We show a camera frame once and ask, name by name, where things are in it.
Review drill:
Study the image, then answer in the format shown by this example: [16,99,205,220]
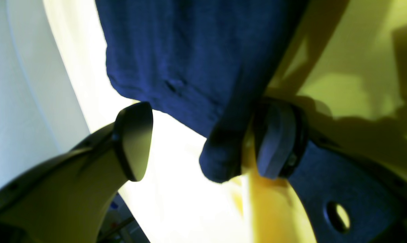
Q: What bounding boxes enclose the cream yellow table cloth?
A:
[43,0,407,243]

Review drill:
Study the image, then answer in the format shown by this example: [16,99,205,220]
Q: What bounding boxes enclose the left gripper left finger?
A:
[0,102,153,243]

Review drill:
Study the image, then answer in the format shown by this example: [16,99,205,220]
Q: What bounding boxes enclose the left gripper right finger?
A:
[254,99,407,243]

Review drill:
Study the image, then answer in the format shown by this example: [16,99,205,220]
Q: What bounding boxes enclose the dark navy T-shirt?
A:
[95,0,308,183]

